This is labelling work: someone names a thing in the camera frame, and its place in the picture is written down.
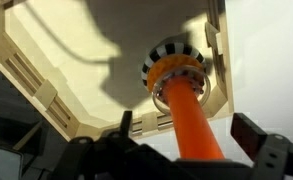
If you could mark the light wooden tray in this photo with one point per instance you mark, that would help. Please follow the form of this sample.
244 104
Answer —
69 50

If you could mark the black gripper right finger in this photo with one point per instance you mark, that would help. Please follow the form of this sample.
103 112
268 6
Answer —
276 156

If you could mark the orange cylinder peg block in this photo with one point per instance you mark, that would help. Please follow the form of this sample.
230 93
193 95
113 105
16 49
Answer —
192 126

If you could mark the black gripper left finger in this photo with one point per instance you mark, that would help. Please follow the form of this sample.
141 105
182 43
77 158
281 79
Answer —
112 156

